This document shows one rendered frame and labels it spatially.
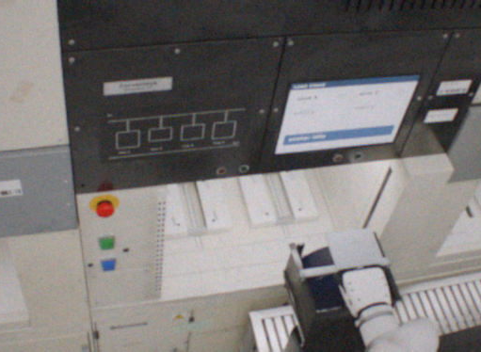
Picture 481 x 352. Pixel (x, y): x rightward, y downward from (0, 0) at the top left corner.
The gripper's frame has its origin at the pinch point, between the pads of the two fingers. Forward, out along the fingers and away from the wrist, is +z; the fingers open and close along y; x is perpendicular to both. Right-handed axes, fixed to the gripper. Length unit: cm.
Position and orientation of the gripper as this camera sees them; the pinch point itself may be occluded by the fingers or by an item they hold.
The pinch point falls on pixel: (353, 254)
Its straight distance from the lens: 166.8
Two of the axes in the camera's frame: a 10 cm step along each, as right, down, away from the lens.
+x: 1.2, -6.3, -7.7
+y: 9.7, -0.9, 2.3
